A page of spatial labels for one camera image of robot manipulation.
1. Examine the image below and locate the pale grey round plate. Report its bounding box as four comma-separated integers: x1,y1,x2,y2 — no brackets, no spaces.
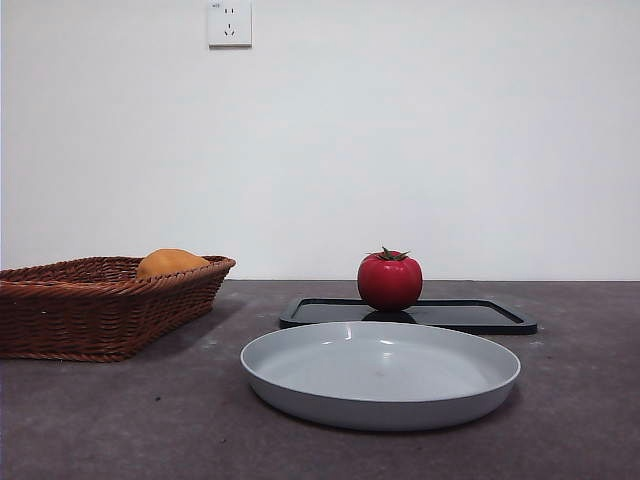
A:
239,320,522,433

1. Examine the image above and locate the dark green rectangular tray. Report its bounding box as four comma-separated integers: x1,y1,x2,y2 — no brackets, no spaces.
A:
278,296,539,336

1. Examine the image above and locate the white wall socket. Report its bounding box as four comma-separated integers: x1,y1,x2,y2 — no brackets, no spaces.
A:
208,0,253,50

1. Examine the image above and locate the brown wicker basket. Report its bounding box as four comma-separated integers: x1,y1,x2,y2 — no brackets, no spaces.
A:
0,255,237,363

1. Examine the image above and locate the red tomato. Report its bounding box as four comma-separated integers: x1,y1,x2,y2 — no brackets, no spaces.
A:
356,245,424,312

